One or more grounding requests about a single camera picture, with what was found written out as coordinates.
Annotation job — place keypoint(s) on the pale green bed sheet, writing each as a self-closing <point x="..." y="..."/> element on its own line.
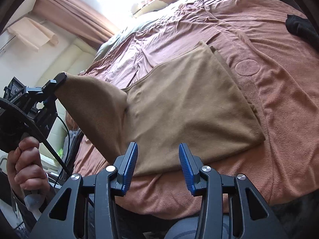
<point x="117" y="39"/>

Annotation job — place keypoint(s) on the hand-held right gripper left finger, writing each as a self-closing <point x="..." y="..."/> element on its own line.
<point x="130" y="169"/>

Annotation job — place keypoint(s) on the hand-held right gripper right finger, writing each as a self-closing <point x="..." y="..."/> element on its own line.
<point x="185" y="169"/>

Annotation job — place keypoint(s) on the grey fluffy rug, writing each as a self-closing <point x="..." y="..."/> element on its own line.
<point x="294" y="216"/>

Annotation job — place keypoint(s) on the brown printed t-shirt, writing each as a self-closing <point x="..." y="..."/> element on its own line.
<point x="187" y="99"/>

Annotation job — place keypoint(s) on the beige hanging towel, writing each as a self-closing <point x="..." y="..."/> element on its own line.
<point x="32" y="33"/>

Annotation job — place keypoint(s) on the cream padded headboard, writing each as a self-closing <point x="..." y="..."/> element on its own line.
<point x="69" y="64"/>

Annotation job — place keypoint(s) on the person's left hand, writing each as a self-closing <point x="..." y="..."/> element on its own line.
<point x="27" y="176"/>

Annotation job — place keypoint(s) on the pink curtain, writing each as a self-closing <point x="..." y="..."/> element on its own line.
<point x="74" y="15"/>

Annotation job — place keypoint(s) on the black garment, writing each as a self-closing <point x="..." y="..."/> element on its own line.
<point x="299" y="27"/>

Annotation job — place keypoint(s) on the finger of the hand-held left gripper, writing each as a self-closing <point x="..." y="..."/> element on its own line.
<point x="53" y="83"/>

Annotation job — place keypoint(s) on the stack of grey clothes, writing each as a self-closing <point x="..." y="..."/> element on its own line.
<point x="74" y="142"/>

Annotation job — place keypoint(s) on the person's grey trousers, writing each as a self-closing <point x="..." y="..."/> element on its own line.
<point x="199" y="229"/>

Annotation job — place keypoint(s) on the pink-brown fleece blanket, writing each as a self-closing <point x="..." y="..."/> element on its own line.
<point x="274" y="104"/>

